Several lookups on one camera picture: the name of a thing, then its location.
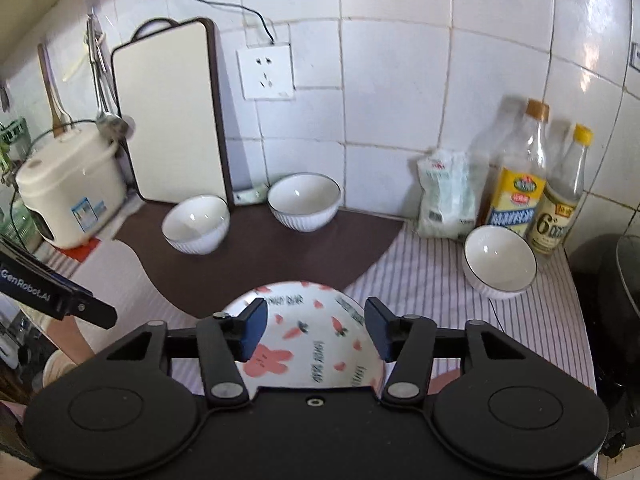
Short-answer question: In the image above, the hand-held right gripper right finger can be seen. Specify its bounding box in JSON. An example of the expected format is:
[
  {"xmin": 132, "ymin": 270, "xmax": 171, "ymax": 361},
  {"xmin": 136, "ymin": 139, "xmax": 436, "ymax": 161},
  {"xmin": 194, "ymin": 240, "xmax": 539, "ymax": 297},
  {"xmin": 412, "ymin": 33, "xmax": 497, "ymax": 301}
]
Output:
[{"xmin": 365, "ymin": 297, "xmax": 526, "ymax": 406}]

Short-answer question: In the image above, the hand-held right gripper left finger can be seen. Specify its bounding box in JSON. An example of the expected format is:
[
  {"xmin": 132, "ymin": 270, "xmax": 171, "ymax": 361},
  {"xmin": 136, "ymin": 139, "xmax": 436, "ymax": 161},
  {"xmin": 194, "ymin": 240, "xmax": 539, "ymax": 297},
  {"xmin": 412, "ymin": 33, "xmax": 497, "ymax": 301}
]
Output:
[{"xmin": 107, "ymin": 297, "xmax": 268, "ymax": 408}]

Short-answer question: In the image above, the white rabbit print plate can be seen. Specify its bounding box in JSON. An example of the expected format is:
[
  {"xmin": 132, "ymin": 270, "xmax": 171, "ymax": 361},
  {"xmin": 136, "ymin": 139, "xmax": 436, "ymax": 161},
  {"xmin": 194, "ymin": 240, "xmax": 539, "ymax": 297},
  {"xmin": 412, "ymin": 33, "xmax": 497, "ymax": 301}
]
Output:
[{"xmin": 220, "ymin": 281, "xmax": 386, "ymax": 391}]

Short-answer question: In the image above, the white ribbed bowl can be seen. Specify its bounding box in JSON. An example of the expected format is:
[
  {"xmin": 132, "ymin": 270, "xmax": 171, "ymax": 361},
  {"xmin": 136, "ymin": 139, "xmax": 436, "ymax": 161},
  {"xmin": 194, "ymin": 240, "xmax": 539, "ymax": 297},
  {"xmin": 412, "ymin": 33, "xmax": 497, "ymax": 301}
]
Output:
[
  {"xmin": 161, "ymin": 195, "xmax": 231, "ymax": 255},
  {"xmin": 462, "ymin": 225, "xmax": 538, "ymax": 302},
  {"xmin": 267, "ymin": 173, "xmax": 343, "ymax": 233}
]

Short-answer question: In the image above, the pale green container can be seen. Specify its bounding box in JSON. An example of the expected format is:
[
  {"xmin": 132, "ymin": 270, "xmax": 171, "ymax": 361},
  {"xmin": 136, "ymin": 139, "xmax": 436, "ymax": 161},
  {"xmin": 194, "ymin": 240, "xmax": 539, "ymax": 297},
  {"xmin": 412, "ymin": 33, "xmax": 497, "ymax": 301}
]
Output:
[{"xmin": 2, "ymin": 200, "xmax": 41, "ymax": 251}]

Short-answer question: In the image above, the striped pink brown table mat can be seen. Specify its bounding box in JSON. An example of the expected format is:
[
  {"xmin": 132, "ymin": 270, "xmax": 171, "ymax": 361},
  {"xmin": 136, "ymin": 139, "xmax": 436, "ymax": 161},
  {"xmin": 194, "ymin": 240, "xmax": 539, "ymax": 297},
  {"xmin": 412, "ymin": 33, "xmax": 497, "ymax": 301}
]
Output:
[{"xmin": 45, "ymin": 205, "xmax": 598, "ymax": 411}]

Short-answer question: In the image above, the cream cup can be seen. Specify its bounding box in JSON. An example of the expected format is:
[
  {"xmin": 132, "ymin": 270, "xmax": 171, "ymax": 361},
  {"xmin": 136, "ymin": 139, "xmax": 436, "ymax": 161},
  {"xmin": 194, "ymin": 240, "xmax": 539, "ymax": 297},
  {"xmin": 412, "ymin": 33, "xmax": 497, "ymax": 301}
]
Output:
[{"xmin": 42, "ymin": 347, "xmax": 81, "ymax": 388}]

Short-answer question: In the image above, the white rice cooker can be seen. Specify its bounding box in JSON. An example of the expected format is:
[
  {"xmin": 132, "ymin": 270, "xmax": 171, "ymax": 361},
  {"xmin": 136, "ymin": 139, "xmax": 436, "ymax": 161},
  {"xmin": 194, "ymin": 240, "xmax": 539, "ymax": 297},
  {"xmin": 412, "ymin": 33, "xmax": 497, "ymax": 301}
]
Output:
[{"xmin": 15, "ymin": 127, "xmax": 128, "ymax": 250}]

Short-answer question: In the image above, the green plastic basket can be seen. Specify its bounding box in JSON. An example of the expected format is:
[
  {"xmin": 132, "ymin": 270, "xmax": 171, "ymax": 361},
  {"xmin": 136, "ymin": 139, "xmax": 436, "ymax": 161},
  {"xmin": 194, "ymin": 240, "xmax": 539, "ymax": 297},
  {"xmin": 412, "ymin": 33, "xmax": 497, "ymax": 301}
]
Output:
[{"xmin": 0, "ymin": 117, "xmax": 28, "ymax": 161}]

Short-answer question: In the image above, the white salt bag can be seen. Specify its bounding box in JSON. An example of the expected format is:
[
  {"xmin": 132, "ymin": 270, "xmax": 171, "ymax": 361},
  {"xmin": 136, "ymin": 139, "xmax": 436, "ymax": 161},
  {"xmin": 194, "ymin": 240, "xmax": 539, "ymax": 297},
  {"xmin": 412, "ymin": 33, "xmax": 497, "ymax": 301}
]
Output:
[{"xmin": 416, "ymin": 149, "xmax": 488, "ymax": 241}]

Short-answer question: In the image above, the metal ladle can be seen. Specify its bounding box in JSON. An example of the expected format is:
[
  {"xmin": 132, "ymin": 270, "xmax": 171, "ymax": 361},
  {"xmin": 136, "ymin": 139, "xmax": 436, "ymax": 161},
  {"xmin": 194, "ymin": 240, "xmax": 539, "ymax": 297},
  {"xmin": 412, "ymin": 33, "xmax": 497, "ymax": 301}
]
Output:
[{"xmin": 85, "ymin": 15, "xmax": 133, "ymax": 138}]

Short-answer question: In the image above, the wooden spatula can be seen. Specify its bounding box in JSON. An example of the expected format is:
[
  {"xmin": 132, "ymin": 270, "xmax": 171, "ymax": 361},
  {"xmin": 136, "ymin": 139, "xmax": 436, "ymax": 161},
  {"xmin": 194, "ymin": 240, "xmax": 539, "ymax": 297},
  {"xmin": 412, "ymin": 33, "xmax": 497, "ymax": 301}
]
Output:
[{"xmin": 37, "ymin": 42, "xmax": 71, "ymax": 138}]

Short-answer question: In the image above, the cooking wine bottle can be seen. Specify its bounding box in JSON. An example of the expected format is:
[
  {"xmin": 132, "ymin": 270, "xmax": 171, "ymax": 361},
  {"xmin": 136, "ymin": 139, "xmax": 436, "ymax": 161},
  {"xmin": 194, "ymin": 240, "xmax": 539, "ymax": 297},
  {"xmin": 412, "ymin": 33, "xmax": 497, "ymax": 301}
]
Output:
[{"xmin": 482, "ymin": 100, "xmax": 551, "ymax": 241}]

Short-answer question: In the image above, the white vinegar bottle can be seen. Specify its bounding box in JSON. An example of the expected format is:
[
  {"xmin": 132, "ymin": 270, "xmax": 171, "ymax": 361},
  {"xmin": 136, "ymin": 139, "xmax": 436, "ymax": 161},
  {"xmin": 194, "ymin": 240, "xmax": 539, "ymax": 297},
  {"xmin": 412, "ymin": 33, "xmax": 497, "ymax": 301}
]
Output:
[{"xmin": 527, "ymin": 124, "xmax": 594, "ymax": 256}]

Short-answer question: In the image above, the cream cutting board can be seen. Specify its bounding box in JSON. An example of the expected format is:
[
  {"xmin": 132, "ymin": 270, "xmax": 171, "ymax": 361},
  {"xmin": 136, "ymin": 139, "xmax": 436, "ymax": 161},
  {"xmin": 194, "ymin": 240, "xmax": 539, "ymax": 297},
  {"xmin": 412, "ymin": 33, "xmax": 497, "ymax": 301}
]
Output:
[{"xmin": 110, "ymin": 17, "xmax": 235, "ymax": 206}]

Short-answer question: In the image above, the black wok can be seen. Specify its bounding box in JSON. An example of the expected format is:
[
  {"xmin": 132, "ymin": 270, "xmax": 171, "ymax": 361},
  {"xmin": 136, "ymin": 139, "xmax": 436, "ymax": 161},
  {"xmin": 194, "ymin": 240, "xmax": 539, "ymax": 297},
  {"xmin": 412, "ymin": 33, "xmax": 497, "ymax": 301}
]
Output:
[{"xmin": 570, "ymin": 232, "xmax": 640, "ymax": 321}]

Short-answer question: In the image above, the black gas stove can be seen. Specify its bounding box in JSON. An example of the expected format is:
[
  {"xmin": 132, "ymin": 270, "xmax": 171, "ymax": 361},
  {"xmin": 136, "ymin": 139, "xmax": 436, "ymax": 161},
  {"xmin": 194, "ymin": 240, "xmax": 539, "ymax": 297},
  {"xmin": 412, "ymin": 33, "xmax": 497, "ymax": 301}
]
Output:
[{"xmin": 585, "ymin": 310, "xmax": 640, "ymax": 431}]

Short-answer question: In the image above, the white handled knife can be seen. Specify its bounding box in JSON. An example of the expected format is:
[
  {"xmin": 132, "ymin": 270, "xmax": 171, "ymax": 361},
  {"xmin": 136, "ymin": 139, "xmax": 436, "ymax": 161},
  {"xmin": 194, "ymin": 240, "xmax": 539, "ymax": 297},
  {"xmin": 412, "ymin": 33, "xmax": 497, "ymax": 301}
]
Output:
[{"xmin": 232, "ymin": 183, "xmax": 271, "ymax": 207}]

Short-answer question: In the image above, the white wall socket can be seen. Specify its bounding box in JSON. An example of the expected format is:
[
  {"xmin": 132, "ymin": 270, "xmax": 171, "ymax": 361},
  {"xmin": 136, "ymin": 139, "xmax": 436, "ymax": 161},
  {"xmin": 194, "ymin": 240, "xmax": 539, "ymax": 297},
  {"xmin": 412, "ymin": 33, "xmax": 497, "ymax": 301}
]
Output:
[{"xmin": 236, "ymin": 42, "xmax": 296, "ymax": 101}]

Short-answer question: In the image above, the thin black wall cable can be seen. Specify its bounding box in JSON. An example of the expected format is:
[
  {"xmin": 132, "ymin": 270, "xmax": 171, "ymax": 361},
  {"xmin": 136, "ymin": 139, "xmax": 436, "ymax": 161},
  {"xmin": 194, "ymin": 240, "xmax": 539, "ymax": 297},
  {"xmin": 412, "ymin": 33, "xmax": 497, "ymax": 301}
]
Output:
[{"xmin": 159, "ymin": 0, "xmax": 277, "ymax": 45}]

